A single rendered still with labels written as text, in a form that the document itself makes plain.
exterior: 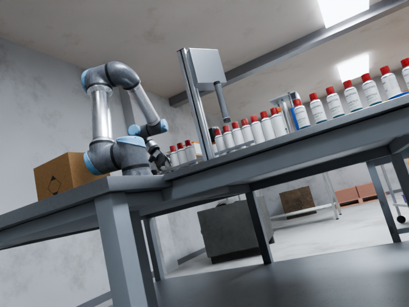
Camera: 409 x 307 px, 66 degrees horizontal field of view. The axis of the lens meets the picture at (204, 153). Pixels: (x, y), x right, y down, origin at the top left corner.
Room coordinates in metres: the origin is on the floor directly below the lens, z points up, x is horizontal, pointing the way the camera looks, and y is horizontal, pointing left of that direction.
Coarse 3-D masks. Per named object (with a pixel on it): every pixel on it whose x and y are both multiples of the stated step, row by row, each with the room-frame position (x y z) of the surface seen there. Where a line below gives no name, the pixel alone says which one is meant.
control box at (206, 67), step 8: (192, 56) 1.43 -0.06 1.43; (200, 56) 1.45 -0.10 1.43; (208, 56) 1.47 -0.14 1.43; (216, 56) 1.50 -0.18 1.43; (192, 64) 1.43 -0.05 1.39; (200, 64) 1.44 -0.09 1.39; (208, 64) 1.47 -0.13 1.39; (216, 64) 1.49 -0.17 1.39; (192, 72) 1.45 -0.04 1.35; (200, 72) 1.44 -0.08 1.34; (208, 72) 1.46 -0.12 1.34; (216, 72) 1.48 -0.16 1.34; (200, 80) 1.43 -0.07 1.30; (208, 80) 1.45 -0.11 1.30; (216, 80) 1.48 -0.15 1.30; (224, 80) 1.50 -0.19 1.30; (200, 88) 1.50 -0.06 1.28; (208, 88) 1.53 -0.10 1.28
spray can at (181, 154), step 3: (177, 144) 1.70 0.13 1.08; (180, 144) 1.69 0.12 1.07; (180, 147) 1.69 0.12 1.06; (183, 147) 1.70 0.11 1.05; (180, 150) 1.68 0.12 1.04; (183, 150) 1.69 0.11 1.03; (177, 153) 1.70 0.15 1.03; (180, 153) 1.68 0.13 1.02; (183, 153) 1.68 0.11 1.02; (180, 156) 1.68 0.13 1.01; (183, 156) 1.68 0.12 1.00; (180, 159) 1.69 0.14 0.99; (183, 159) 1.68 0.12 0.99; (186, 159) 1.69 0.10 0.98; (180, 162) 1.69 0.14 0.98; (183, 162) 1.68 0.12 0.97; (186, 162) 1.69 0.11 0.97
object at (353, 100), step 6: (348, 84) 1.31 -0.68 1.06; (348, 90) 1.31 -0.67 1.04; (354, 90) 1.30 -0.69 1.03; (348, 96) 1.31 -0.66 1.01; (354, 96) 1.30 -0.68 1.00; (348, 102) 1.32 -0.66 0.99; (354, 102) 1.31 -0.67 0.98; (360, 102) 1.31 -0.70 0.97; (354, 108) 1.31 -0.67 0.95; (360, 108) 1.30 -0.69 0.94
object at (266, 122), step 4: (260, 112) 1.48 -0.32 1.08; (264, 112) 1.48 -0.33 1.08; (264, 116) 1.48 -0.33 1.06; (264, 120) 1.47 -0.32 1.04; (268, 120) 1.47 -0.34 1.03; (264, 124) 1.47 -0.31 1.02; (268, 124) 1.47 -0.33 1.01; (264, 128) 1.48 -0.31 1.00; (268, 128) 1.47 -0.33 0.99; (272, 128) 1.47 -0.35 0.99; (264, 132) 1.48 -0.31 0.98; (268, 132) 1.47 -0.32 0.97; (272, 132) 1.47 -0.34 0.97; (268, 136) 1.47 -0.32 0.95; (272, 136) 1.47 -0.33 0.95
